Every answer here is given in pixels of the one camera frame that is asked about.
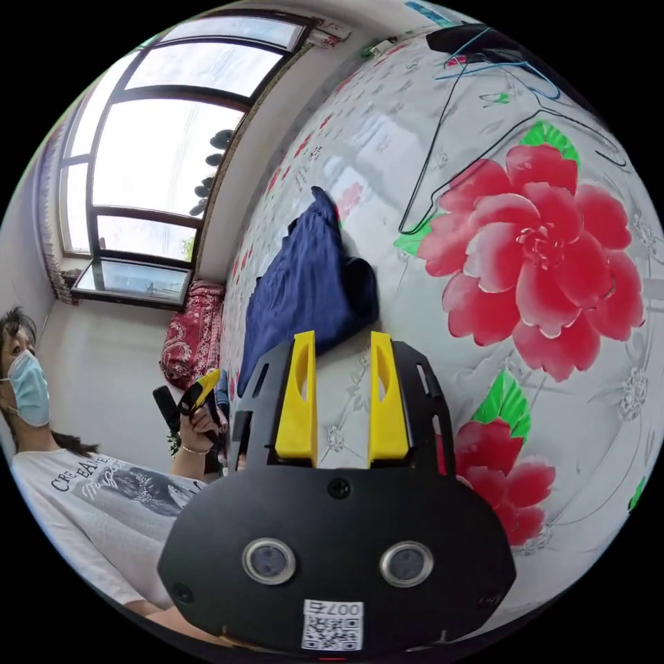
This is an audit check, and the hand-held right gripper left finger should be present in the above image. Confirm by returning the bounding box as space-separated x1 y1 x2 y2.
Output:
275 330 319 466

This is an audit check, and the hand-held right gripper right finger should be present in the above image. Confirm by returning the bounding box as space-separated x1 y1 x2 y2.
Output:
368 330 412 463

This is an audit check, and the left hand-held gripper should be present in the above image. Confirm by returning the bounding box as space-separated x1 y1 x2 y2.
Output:
176 369 230 476

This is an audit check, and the dark blue shirt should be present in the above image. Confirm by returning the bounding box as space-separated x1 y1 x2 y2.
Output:
237 186 380 401

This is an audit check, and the person's left forearm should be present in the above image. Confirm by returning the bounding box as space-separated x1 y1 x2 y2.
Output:
169 445 211 483

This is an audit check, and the person's left hand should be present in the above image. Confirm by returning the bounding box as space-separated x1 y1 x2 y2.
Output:
178 398 225 457

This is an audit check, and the red patterned folded quilt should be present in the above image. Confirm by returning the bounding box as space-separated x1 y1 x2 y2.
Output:
158 279 225 394

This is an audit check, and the person's body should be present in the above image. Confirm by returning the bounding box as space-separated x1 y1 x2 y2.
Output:
0 306 221 621

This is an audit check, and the lace curtain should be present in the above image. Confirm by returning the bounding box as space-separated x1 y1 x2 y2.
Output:
32 122 80 307

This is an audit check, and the window with dark frame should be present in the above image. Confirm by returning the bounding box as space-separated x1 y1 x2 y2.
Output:
55 14 318 312

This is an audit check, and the black wire hanger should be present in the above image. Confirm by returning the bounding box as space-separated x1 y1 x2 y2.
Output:
398 61 542 235
517 67 629 168

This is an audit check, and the blue wire hanger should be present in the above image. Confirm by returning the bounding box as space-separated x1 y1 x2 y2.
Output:
434 26 562 100

